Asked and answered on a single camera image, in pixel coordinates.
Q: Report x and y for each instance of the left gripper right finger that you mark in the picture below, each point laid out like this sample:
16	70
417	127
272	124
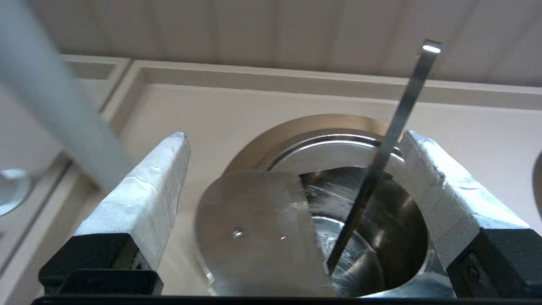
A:
457	212

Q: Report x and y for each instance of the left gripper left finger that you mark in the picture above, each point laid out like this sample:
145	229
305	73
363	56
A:
135	203

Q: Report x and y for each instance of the steel pot lid black knob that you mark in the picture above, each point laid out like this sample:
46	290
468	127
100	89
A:
254	237

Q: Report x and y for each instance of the grey white slanted pole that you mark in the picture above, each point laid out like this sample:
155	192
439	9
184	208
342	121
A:
63	93

